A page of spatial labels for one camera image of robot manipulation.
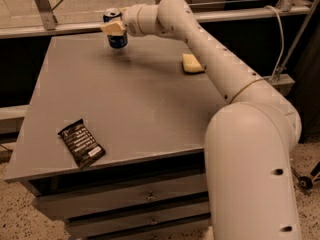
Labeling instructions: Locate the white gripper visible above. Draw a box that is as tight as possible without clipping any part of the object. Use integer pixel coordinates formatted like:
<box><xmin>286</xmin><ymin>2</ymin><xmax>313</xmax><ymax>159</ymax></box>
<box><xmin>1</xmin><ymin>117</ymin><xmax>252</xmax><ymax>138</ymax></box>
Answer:
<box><xmin>100</xmin><ymin>4</ymin><xmax>143</xmax><ymax>37</ymax></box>

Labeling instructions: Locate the blue pepsi can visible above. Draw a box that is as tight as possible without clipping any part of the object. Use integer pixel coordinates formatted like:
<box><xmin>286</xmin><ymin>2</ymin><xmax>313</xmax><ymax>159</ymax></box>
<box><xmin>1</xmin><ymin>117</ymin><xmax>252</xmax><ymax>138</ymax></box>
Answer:
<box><xmin>103</xmin><ymin>8</ymin><xmax>127</xmax><ymax>49</ymax></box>

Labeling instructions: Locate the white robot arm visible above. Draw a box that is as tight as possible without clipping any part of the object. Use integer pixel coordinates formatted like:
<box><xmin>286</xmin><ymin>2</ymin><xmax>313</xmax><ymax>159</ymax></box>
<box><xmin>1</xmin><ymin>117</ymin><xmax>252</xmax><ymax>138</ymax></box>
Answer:
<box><xmin>101</xmin><ymin>0</ymin><xmax>302</xmax><ymax>240</ymax></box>

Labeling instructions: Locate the yellow sponge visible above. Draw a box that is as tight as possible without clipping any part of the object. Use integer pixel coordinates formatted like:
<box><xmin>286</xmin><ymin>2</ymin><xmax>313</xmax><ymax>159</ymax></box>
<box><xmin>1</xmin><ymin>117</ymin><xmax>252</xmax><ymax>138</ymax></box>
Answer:
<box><xmin>182</xmin><ymin>53</ymin><xmax>204</xmax><ymax>74</ymax></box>

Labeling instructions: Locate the grey drawer cabinet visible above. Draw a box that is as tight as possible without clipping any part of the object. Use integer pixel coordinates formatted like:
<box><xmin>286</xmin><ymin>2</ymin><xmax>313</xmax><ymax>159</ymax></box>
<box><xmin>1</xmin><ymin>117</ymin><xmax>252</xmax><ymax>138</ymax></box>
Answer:
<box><xmin>5</xmin><ymin>34</ymin><xmax>224</xmax><ymax>226</ymax></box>

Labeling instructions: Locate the black snack packet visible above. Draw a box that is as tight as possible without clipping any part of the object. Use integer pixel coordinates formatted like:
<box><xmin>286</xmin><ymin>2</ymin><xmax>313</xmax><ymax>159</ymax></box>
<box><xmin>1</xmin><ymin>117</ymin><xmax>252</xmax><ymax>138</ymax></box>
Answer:
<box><xmin>58</xmin><ymin>119</ymin><xmax>106</xmax><ymax>169</ymax></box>

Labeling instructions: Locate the top grey drawer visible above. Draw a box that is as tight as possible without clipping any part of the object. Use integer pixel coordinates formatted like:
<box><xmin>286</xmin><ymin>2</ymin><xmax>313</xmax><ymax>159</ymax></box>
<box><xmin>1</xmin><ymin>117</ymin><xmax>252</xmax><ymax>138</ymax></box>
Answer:
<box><xmin>33</xmin><ymin>171</ymin><xmax>207</xmax><ymax>220</ymax></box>

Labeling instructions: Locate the grey drawer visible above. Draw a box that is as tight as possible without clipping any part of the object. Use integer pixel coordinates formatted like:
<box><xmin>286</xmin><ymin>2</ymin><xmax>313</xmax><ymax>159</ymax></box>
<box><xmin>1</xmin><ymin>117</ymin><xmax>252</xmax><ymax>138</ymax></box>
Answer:
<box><xmin>33</xmin><ymin>171</ymin><xmax>207</xmax><ymax>220</ymax></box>
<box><xmin>87</xmin><ymin>218</ymin><xmax>209</xmax><ymax>240</ymax></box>
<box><xmin>66</xmin><ymin>198</ymin><xmax>210</xmax><ymax>240</ymax></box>

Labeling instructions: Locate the middle grey drawer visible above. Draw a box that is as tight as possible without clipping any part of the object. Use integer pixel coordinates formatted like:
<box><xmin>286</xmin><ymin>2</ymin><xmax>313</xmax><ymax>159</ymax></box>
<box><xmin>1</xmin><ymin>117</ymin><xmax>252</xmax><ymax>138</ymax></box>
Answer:
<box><xmin>66</xmin><ymin>198</ymin><xmax>210</xmax><ymax>240</ymax></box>

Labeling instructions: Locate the bottom grey drawer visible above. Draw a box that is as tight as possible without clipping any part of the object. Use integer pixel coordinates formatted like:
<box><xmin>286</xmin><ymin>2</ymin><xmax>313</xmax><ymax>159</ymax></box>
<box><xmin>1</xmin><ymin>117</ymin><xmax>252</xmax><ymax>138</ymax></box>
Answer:
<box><xmin>87</xmin><ymin>218</ymin><xmax>209</xmax><ymax>240</ymax></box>

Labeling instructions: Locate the black caster wheel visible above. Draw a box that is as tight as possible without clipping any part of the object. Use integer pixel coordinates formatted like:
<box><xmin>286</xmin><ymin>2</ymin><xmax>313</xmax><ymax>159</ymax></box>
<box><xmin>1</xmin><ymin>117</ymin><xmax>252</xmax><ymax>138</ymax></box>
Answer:
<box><xmin>291</xmin><ymin>162</ymin><xmax>320</xmax><ymax>190</ymax></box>

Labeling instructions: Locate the white cable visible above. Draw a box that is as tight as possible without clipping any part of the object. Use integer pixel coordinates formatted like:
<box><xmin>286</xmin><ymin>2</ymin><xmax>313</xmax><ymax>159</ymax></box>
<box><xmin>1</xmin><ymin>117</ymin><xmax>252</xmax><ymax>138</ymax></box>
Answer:
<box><xmin>264</xmin><ymin>5</ymin><xmax>286</xmax><ymax>83</ymax></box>

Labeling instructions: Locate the metal railing frame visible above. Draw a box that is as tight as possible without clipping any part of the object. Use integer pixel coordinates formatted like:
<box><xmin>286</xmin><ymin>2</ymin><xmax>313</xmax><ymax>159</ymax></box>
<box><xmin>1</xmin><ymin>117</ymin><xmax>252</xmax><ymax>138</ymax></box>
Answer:
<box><xmin>0</xmin><ymin>0</ymin><xmax>318</xmax><ymax>38</ymax></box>

